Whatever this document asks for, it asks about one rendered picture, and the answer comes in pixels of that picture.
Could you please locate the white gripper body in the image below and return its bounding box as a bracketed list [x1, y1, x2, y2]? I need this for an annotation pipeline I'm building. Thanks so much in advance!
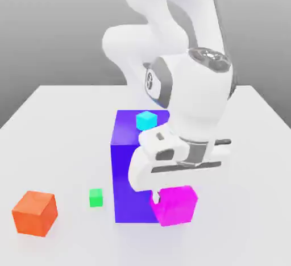
[128, 148, 226, 192]

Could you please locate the magenta cube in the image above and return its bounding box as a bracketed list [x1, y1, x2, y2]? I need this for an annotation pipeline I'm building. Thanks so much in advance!
[149, 185, 199, 227]

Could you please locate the small green cube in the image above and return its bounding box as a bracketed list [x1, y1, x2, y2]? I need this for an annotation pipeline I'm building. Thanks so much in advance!
[89, 188, 103, 208]

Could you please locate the small cyan cube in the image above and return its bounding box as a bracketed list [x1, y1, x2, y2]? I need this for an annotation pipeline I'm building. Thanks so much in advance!
[136, 110, 158, 131]

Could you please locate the orange cube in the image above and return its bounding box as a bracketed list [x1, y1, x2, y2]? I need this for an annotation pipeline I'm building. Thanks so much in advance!
[11, 190, 59, 238]

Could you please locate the large blue box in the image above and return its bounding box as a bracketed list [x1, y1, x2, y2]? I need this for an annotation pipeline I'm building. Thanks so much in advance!
[110, 109, 172, 224]

